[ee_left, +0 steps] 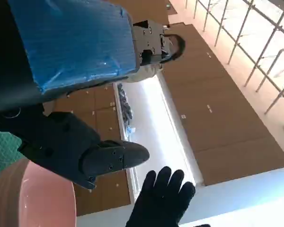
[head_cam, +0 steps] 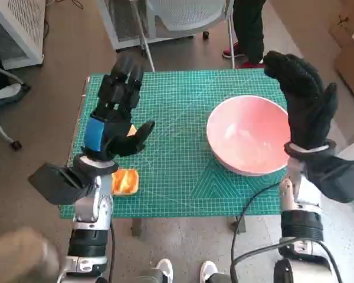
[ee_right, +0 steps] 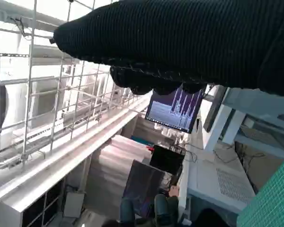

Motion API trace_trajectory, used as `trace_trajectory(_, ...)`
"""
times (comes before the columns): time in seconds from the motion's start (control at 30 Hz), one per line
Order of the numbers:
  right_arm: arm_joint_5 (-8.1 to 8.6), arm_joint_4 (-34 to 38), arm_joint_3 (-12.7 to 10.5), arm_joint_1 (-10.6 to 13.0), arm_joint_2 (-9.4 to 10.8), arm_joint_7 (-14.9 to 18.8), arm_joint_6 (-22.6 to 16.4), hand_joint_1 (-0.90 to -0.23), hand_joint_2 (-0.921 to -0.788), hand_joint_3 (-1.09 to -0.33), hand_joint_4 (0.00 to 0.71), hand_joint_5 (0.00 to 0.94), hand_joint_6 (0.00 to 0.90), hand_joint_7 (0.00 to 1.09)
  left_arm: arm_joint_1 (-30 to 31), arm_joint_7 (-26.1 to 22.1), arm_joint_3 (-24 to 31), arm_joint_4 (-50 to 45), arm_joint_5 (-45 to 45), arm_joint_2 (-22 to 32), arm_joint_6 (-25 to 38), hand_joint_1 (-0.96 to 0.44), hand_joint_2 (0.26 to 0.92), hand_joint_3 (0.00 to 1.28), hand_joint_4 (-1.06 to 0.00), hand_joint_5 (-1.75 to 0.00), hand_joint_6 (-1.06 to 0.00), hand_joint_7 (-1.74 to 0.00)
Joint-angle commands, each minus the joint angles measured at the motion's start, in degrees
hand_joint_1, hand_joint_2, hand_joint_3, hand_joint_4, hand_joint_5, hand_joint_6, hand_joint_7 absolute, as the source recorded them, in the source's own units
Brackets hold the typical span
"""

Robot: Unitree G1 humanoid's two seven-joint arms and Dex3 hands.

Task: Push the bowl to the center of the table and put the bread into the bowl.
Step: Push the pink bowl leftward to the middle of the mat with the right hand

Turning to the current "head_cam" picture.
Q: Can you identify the grey mesh chair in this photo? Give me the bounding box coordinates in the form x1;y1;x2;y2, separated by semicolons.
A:
129;0;237;73

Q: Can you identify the white perforated cabinet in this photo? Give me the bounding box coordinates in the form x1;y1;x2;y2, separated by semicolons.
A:
96;0;195;51
0;0;47;71

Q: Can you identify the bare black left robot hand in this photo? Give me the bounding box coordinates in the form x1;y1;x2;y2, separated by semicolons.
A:
81;55;156;162

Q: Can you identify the pink bowl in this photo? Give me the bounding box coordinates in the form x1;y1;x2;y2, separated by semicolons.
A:
206;95;293;177

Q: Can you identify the white shoe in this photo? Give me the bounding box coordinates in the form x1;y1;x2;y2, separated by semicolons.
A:
156;258;174;283
199;261;218;283

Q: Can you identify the long twisted toy bread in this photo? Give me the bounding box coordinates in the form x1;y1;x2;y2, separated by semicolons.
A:
110;168;140;196

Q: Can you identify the green cutting mat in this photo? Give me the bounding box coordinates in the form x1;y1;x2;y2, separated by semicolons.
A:
60;69;294;219

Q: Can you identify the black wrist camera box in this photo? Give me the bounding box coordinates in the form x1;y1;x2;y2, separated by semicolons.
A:
305;149;354;204
28;163;91;206

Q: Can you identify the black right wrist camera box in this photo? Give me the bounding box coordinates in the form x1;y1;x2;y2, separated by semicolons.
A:
305;149;354;204

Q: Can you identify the black cable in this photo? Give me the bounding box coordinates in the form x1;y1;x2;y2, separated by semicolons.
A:
230;181;284;269
109;219;116;283
230;238;345;283

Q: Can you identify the grey office chair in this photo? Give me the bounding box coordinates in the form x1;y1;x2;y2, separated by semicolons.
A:
0;63;32;150

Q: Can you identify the brown cardboard box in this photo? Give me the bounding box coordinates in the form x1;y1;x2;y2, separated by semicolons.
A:
329;0;354;111

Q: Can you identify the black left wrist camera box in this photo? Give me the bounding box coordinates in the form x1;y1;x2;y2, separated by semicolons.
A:
28;163;91;206

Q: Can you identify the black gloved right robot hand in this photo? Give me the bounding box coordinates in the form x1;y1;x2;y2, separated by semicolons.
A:
263;50;339;150

